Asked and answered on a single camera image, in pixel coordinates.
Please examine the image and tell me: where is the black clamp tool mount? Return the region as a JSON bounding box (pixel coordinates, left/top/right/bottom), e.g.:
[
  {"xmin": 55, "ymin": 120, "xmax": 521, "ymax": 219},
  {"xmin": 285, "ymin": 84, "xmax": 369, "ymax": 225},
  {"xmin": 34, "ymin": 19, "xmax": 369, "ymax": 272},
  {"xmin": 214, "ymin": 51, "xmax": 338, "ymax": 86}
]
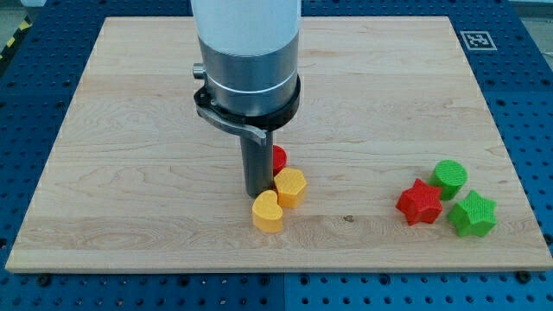
[{"xmin": 194, "ymin": 75, "xmax": 301, "ymax": 146}]

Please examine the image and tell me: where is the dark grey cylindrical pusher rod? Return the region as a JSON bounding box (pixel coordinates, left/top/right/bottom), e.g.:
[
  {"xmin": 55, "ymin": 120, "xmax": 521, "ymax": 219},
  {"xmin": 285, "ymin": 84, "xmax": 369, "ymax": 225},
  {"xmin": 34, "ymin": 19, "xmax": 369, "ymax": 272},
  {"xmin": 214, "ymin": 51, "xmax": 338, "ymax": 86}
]
[{"xmin": 240, "ymin": 132, "xmax": 274, "ymax": 198}]

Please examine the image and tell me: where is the red circle block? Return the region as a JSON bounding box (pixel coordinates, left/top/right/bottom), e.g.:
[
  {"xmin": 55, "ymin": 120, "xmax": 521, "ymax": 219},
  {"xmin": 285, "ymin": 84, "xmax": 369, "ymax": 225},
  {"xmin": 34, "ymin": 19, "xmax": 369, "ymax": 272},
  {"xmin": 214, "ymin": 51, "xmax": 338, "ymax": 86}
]
[{"xmin": 272, "ymin": 145, "xmax": 288, "ymax": 175}]

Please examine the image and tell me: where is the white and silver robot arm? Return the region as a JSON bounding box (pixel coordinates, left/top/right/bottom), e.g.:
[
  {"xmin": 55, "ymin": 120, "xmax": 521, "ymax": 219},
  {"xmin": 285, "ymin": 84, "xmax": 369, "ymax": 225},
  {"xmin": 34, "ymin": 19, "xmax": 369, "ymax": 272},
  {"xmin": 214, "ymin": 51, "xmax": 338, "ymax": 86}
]
[{"xmin": 191, "ymin": 0, "xmax": 302, "ymax": 197}]

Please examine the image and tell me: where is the yellow hexagon block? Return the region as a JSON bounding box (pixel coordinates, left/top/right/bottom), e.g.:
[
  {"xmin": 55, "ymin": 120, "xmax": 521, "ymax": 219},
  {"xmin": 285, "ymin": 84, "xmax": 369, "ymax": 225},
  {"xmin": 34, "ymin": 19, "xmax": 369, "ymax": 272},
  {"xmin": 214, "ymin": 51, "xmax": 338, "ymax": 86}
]
[{"xmin": 274, "ymin": 168, "xmax": 308, "ymax": 208}]

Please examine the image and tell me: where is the green circle block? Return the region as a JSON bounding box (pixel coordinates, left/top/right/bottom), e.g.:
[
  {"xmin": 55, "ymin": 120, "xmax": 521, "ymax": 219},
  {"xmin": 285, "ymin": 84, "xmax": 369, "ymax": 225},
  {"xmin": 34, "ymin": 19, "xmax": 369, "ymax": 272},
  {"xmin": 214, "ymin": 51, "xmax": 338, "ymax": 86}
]
[{"xmin": 429, "ymin": 160, "xmax": 468, "ymax": 200}]

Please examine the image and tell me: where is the yellow heart block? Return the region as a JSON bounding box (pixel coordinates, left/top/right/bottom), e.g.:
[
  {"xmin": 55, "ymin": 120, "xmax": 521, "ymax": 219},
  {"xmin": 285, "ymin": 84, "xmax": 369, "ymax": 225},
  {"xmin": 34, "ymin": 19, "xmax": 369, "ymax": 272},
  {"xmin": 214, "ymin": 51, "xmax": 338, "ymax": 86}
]
[{"xmin": 251, "ymin": 190, "xmax": 283, "ymax": 233}]

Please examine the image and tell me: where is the light wooden board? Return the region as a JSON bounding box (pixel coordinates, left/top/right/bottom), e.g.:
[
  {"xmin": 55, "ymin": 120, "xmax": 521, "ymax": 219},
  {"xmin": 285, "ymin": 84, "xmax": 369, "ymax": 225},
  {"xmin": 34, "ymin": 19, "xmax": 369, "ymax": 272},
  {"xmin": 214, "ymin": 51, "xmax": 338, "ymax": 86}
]
[{"xmin": 6, "ymin": 16, "xmax": 552, "ymax": 274}]

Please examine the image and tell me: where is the red star block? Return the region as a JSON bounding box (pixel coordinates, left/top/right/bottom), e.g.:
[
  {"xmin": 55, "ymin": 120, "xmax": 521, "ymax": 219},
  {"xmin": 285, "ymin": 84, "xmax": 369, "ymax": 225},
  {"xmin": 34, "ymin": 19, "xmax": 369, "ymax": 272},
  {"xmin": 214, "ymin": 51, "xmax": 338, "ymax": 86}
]
[{"xmin": 396, "ymin": 179, "xmax": 443, "ymax": 225}]

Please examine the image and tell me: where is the green star block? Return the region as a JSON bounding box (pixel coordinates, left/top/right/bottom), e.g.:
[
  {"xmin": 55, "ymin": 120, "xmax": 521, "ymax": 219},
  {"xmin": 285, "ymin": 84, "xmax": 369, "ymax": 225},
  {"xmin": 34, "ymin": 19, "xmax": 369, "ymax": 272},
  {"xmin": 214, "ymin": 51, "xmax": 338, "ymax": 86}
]
[{"xmin": 447, "ymin": 190, "xmax": 497, "ymax": 238}]

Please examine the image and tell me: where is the white fiducial marker tag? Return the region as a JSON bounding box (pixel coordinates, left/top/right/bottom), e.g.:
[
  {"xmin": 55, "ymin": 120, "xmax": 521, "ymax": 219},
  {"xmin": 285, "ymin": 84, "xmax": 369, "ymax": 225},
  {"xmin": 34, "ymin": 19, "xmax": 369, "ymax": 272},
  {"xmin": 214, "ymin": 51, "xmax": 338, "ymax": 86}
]
[{"xmin": 460, "ymin": 30, "xmax": 497, "ymax": 52}]

